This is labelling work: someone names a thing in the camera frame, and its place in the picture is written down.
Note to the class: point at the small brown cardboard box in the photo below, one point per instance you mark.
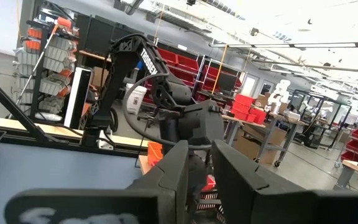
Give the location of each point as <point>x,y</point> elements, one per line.
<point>99,77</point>

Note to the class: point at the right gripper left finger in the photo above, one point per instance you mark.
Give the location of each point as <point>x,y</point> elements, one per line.
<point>166,180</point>

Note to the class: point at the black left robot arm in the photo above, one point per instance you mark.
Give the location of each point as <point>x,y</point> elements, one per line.
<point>126,62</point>

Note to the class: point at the red bins stack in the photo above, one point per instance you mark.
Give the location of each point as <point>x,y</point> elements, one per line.
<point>244,104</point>

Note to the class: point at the black storage cabinets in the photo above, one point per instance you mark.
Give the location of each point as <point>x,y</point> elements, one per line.
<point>98,34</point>

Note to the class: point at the white robot figure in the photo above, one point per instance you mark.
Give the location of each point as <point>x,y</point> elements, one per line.
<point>280,93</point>

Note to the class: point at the wooden top side table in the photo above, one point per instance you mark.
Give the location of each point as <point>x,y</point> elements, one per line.
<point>353,165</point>

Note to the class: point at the orange slotted plastic basket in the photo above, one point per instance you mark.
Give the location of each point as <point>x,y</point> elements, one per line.
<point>154,154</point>

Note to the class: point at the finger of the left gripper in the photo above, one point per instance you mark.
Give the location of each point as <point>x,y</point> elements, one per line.
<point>197,174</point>

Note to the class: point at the white upright panel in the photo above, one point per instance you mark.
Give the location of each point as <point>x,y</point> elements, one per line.
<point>78,96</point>

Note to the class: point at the black computer monitor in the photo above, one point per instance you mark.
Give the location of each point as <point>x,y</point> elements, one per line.
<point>228,82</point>

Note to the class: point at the black aluminium table frame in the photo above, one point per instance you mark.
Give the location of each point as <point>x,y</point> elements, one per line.
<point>11,105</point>

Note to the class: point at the black frame workstation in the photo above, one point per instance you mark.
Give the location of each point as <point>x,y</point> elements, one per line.
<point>314,140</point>

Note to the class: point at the grey and orange bin rack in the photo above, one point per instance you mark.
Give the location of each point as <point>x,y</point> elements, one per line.
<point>54,53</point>

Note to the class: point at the light workbench table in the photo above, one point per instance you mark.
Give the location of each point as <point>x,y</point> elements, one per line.
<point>244,121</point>

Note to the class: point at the red slotted plastic basket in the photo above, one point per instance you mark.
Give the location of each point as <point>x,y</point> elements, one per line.
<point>209,183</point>

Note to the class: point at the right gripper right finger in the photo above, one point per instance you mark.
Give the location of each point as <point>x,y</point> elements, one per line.
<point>244,186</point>

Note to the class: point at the long ceiling light bar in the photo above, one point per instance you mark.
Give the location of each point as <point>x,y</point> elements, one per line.
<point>275,45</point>

